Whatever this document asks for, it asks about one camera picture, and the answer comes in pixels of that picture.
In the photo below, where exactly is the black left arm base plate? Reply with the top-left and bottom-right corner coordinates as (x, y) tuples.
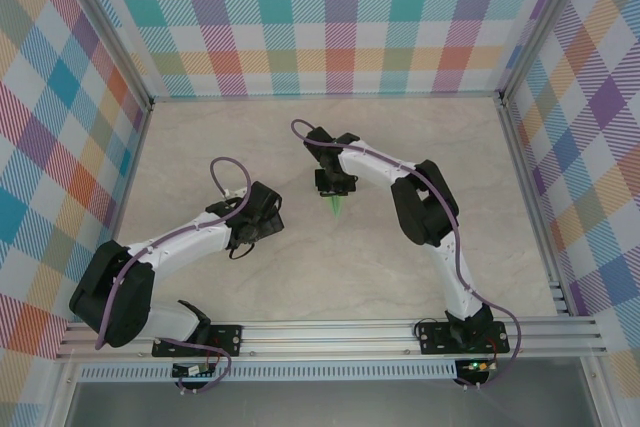
(151, 324), (245, 358)

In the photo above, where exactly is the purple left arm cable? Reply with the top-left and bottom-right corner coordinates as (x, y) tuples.
(94, 156), (254, 396)

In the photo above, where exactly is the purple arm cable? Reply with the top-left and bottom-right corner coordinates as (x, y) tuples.
(94, 156), (254, 396)
(290, 118), (523, 391)

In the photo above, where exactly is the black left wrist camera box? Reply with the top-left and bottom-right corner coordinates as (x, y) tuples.
(243, 180), (284, 221)

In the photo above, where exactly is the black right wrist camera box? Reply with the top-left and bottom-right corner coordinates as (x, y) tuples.
(303, 126), (334, 149)

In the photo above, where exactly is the slotted grey cable duct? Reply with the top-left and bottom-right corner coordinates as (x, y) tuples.
(77, 359), (459, 383)

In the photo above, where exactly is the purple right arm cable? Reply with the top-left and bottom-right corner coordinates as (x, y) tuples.
(290, 118), (523, 391)

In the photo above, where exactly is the small black circuit board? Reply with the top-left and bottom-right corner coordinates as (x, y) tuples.
(171, 363), (217, 379)

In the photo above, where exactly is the aluminium table side rail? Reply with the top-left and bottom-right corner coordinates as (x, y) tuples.
(492, 96), (574, 318)
(88, 102), (154, 323)

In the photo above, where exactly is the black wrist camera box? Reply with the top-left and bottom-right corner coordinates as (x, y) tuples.
(243, 180), (284, 221)
(303, 126), (334, 149)

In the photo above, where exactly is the aluminium frame crossbar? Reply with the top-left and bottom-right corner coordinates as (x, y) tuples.
(148, 90), (504, 104)

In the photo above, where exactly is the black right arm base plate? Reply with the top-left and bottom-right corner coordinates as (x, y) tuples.
(416, 319), (511, 356)

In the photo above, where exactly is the long aluminium mounting rail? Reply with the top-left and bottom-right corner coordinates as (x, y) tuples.
(54, 315), (610, 362)

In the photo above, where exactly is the aluminium frame post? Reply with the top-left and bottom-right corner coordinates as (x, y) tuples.
(497, 0), (596, 103)
(49, 0), (155, 116)

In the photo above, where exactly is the light green paper sheet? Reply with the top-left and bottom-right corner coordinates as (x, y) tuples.
(327, 193), (348, 222)

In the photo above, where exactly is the grey metal panel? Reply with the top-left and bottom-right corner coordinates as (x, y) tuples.
(64, 380), (601, 427)

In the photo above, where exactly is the circuit board with green light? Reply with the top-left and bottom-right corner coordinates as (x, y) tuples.
(462, 359), (500, 374)

